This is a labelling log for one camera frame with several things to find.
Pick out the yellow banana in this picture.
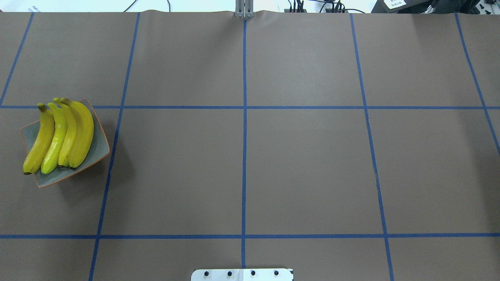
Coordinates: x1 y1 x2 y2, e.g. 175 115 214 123
61 98 94 170
53 98 77 167

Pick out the yellow banana moved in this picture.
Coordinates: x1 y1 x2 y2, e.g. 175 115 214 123
41 103 67 174
23 103 55 175

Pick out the grey square plate orange rim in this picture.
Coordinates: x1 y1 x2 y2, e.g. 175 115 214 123
20 98 111 188

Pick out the black label printer box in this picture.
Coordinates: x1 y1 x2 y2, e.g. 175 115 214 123
371 0 433 14

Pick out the aluminium frame post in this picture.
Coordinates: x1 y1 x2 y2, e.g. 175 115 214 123
234 0 255 20

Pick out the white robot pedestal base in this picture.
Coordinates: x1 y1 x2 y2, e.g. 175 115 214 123
191 268 294 281

